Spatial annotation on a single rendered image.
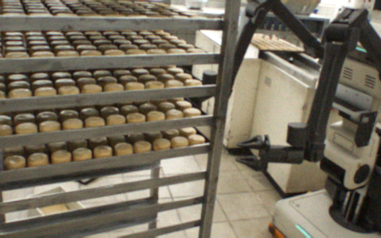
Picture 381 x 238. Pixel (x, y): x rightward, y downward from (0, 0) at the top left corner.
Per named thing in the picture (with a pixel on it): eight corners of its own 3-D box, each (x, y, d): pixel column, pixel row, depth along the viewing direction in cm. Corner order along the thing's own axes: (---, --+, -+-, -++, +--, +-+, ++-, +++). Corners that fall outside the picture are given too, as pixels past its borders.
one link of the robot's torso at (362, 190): (348, 178, 202) (360, 137, 192) (392, 207, 179) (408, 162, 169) (311, 188, 190) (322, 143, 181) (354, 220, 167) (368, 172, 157)
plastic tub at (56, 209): (28, 219, 220) (26, 196, 214) (62, 206, 235) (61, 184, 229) (51, 247, 201) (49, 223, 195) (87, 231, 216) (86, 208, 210)
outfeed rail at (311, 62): (239, 30, 411) (240, 24, 409) (242, 30, 412) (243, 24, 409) (352, 89, 233) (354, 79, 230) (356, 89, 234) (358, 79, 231)
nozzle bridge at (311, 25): (224, 47, 314) (229, 6, 301) (301, 51, 333) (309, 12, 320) (238, 57, 285) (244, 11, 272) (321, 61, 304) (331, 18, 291)
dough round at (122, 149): (116, 148, 110) (116, 141, 109) (133, 149, 110) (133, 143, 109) (112, 156, 105) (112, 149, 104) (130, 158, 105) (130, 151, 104)
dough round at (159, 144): (159, 143, 116) (159, 136, 115) (172, 147, 114) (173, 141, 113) (149, 149, 111) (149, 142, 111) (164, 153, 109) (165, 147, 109)
